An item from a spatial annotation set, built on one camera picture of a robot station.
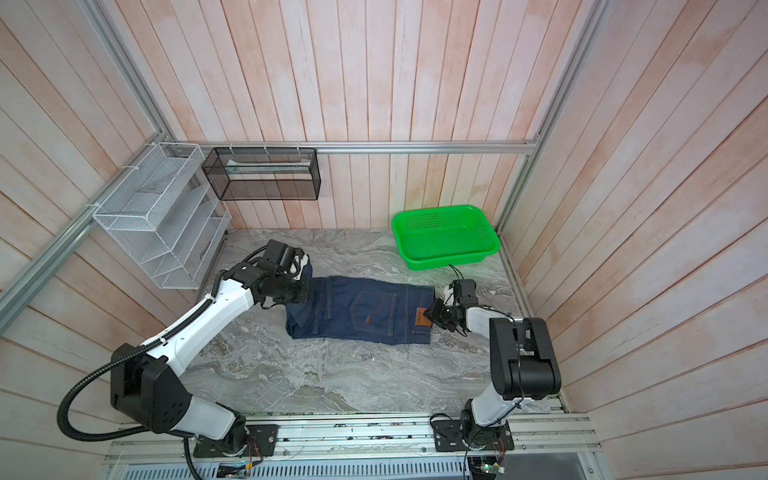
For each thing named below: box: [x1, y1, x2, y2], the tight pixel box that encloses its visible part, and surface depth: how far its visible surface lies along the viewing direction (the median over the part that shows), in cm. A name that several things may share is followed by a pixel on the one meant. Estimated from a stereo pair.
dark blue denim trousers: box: [286, 256, 435, 345], surface depth 97 cm
